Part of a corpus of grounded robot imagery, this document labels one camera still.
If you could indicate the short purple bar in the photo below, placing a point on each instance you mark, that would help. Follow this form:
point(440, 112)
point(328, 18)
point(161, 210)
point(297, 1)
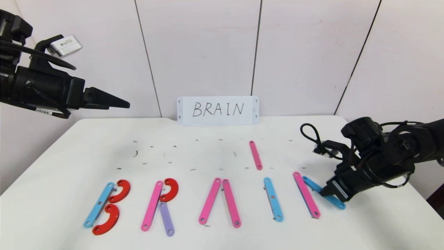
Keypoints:
point(167, 219)

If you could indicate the long light blue bar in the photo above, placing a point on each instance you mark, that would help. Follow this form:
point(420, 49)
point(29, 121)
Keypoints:
point(273, 199)
point(99, 205)

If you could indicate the small red curved piece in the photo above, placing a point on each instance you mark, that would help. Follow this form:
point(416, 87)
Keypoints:
point(174, 189)

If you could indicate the long pink bar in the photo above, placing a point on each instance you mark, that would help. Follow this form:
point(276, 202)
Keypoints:
point(231, 203)
point(152, 206)
point(307, 195)
point(210, 201)

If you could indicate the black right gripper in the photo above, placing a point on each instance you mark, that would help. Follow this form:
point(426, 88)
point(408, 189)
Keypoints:
point(339, 190)

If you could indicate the short pink bar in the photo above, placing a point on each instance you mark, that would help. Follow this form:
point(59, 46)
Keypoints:
point(255, 155)

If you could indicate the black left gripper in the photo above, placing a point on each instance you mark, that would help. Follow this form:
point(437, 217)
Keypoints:
point(77, 93)

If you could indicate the black right camera bracket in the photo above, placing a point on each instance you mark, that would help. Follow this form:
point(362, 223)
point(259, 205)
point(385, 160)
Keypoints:
point(338, 147)

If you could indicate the short dark blue bar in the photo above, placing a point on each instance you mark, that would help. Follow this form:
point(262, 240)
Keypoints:
point(312, 184)

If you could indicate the black left camera bracket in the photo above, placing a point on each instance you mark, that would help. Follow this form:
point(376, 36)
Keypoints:
point(40, 55)

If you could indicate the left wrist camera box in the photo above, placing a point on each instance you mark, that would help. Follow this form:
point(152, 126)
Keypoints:
point(65, 46)

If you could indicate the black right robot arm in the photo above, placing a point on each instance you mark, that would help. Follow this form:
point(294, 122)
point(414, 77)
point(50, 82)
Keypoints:
point(416, 139)

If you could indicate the large red curved piece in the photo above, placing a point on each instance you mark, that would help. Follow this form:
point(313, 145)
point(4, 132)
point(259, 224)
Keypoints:
point(112, 219)
point(124, 192)

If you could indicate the white BRAIN sign card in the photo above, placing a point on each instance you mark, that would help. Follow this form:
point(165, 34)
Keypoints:
point(218, 110)

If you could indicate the black camera bracket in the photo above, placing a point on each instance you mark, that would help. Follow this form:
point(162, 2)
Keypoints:
point(338, 147)
point(40, 55)

